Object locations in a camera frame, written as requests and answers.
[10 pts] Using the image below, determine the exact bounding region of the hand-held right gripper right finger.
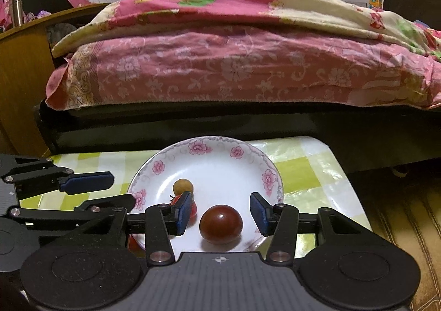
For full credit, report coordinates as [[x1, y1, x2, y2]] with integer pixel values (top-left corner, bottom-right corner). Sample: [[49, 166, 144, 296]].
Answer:
[[249, 192, 366, 263]]

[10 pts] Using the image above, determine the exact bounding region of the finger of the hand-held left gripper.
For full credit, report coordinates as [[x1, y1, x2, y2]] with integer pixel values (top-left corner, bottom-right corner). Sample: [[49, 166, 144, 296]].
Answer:
[[10, 194, 136, 235], [0, 153, 115, 199]]

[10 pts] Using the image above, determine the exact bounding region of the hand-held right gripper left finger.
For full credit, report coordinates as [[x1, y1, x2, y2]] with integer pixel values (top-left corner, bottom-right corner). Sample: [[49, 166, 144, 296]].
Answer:
[[79, 191, 192, 266]]

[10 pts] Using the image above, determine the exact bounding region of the red cherry tomato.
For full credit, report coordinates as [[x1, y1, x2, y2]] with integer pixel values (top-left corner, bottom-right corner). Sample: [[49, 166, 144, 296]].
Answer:
[[170, 194, 198, 227]]

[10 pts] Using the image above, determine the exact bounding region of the brown longan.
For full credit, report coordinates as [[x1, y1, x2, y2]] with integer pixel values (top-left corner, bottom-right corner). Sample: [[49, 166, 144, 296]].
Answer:
[[173, 178, 194, 196]]

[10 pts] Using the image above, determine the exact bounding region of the dark red tomato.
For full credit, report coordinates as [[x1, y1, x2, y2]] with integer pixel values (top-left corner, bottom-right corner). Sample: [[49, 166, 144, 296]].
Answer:
[[199, 204, 243, 245]]

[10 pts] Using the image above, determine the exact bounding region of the white floral plate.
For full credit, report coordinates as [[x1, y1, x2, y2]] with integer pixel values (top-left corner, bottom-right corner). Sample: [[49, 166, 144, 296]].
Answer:
[[127, 136, 285, 253]]

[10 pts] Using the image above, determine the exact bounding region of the green checkered tablecloth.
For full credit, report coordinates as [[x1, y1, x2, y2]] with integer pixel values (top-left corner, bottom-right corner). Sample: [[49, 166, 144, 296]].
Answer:
[[17, 136, 374, 253]]

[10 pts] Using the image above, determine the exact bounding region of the wooden desk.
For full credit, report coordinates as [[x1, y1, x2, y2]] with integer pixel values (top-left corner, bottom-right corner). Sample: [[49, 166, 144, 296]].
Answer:
[[0, 2, 111, 156]]

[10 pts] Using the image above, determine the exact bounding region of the pink floral bedsheet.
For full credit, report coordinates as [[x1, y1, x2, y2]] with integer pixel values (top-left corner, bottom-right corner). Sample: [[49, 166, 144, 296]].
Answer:
[[45, 26, 441, 110]]

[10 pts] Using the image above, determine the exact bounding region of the grey cloth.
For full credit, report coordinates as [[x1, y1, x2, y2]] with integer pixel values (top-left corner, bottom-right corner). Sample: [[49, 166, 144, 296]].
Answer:
[[46, 23, 74, 45]]

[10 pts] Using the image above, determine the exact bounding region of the purple item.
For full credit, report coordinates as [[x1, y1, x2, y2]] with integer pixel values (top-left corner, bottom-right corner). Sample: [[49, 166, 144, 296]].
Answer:
[[26, 9, 52, 21]]

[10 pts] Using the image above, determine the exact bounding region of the steel thermos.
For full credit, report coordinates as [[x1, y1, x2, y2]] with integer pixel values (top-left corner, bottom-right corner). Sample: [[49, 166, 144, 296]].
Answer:
[[9, 0, 25, 27]]

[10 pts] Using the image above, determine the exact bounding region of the cream and pink floral quilt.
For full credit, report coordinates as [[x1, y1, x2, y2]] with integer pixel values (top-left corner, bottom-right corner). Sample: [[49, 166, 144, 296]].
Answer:
[[52, 0, 441, 63]]

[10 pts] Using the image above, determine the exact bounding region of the dark headboard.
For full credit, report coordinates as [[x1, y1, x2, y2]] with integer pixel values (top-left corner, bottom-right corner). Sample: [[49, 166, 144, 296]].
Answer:
[[383, 0, 441, 27]]

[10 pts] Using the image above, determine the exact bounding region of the black bed frame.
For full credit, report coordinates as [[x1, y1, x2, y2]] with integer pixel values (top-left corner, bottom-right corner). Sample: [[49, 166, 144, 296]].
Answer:
[[34, 97, 441, 174]]

